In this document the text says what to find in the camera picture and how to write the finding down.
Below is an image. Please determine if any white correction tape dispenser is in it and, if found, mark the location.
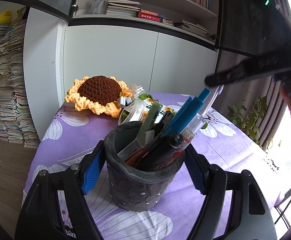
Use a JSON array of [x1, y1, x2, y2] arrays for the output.
[[200, 85, 224, 116]]

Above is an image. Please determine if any red gel pen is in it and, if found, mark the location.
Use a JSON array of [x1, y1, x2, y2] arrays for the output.
[[157, 142, 189, 170]]

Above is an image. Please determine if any grey felt pen holder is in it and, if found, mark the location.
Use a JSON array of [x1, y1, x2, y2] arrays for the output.
[[104, 121, 184, 212]]

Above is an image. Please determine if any orange utility knife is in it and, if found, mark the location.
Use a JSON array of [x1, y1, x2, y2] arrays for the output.
[[125, 148, 148, 167]]

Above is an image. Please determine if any black marker pen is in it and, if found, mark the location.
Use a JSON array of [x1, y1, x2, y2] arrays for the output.
[[135, 133, 183, 172]]

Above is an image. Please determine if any blue gel pen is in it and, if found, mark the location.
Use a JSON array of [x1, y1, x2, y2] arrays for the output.
[[162, 88, 210, 137]]

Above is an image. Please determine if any white eraser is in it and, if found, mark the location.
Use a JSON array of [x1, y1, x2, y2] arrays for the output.
[[118, 130, 155, 161]]

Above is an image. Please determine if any green gel pen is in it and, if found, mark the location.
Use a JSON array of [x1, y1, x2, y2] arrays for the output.
[[136, 100, 160, 137]]

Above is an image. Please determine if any grey striped curtain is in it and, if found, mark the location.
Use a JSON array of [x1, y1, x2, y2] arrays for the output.
[[213, 76, 286, 149]]

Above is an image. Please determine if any dark cabinet door right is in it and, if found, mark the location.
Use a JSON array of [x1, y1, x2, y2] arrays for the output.
[[217, 0, 289, 56]]

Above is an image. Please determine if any green potted plant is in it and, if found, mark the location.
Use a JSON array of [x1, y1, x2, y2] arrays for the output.
[[228, 88, 272, 150]]

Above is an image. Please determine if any purple floral tablecloth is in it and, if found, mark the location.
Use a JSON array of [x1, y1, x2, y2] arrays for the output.
[[15, 103, 279, 239]]

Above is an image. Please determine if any tall stack of magazines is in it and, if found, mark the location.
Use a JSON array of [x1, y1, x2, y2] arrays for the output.
[[0, 20, 40, 148]]

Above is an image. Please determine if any white bookcase with shelves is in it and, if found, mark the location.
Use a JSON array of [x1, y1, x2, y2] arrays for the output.
[[24, 8, 216, 138]]

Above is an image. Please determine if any crochet sunflower with green stem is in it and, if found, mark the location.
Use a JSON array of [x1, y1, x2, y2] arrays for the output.
[[64, 75, 135, 118]]

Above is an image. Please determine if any white printed ribbon bow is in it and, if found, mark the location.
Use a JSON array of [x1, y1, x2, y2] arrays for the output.
[[117, 84, 151, 125]]

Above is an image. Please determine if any sunflower greeting card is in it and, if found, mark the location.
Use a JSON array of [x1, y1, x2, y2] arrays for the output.
[[142, 98, 177, 124]]

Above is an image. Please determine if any red books stack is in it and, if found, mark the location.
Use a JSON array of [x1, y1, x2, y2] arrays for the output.
[[138, 9, 165, 22]]

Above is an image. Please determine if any clear pen cup on shelf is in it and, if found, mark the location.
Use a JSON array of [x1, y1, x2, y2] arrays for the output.
[[90, 0, 108, 15]]

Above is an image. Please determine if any yellow plush toy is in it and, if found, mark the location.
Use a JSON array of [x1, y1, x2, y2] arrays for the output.
[[0, 10, 12, 24]]

